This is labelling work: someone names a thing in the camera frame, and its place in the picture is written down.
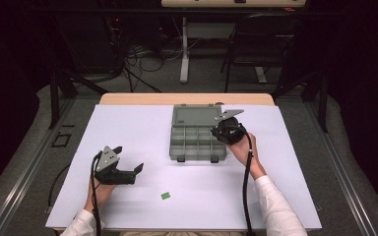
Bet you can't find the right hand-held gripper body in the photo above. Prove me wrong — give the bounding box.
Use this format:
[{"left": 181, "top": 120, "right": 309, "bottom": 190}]
[{"left": 210, "top": 108, "right": 248, "bottom": 147}]

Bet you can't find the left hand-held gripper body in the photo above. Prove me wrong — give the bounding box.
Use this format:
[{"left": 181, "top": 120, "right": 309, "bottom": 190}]
[{"left": 93, "top": 146, "right": 138, "bottom": 187}]

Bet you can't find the grey plastic compartment box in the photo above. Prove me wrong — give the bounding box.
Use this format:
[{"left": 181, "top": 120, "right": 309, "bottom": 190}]
[{"left": 168, "top": 103, "right": 228, "bottom": 164}]

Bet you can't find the person's right hand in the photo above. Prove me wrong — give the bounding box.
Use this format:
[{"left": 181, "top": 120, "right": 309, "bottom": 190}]
[{"left": 225, "top": 132, "right": 268, "bottom": 181}]

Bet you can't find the person's left hand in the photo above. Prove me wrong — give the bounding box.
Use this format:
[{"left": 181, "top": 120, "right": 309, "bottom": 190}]
[{"left": 84, "top": 178, "right": 118, "bottom": 214}]

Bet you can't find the white table board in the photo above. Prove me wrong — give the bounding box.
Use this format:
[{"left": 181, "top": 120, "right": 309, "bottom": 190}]
[{"left": 44, "top": 103, "right": 323, "bottom": 232}]

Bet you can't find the wooden table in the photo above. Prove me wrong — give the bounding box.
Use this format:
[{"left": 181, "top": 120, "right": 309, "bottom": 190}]
[{"left": 98, "top": 92, "right": 276, "bottom": 107}]

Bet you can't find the black metal stand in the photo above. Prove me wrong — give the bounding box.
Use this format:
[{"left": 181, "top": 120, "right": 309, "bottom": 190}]
[
  {"left": 270, "top": 70, "right": 330, "bottom": 134},
  {"left": 46, "top": 63, "right": 110, "bottom": 131}
]

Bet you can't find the white-legged desk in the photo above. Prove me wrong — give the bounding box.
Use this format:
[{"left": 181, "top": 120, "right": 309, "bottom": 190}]
[{"left": 160, "top": 0, "right": 307, "bottom": 85}]

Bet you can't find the black folding chair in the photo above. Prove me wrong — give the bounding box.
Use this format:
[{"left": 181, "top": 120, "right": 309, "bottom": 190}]
[{"left": 220, "top": 13, "right": 305, "bottom": 94}]

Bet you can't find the left hand-held gripper black cable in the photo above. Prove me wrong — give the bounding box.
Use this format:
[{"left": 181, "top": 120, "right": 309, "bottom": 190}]
[{"left": 90, "top": 150, "right": 103, "bottom": 236}]

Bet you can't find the hand-held gripper black cable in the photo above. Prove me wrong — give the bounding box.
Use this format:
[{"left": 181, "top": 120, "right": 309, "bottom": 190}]
[
  {"left": 241, "top": 125, "right": 256, "bottom": 236},
  {"left": 90, "top": 150, "right": 103, "bottom": 236}
]

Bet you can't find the right hand-held gripper black cable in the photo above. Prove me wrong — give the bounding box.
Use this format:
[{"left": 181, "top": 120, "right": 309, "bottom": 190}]
[{"left": 241, "top": 125, "right": 256, "bottom": 236}]

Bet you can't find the thin black floor cable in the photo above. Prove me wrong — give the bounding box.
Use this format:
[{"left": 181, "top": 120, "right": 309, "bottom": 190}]
[{"left": 46, "top": 162, "right": 72, "bottom": 211}]

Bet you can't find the aluminium floor rail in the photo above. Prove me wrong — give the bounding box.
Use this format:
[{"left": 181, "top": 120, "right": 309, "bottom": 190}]
[
  {"left": 302, "top": 97, "right": 378, "bottom": 236},
  {"left": 0, "top": 97, "right": 77, "bottom": 236}
]

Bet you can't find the tangle of floor cables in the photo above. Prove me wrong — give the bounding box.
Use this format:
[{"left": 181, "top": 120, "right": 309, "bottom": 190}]
[{"left": 103, "top": 15, "right": 165, "bottom": 94}]

